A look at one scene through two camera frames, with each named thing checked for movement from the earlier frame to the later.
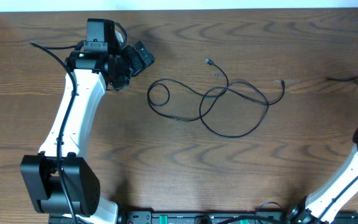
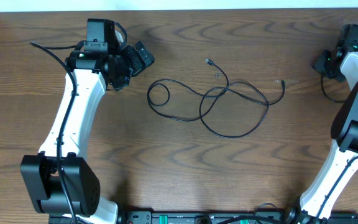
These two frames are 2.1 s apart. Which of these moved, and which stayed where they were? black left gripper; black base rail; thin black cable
Moved: thin black cable
Stayed: black left gripper; black base rail
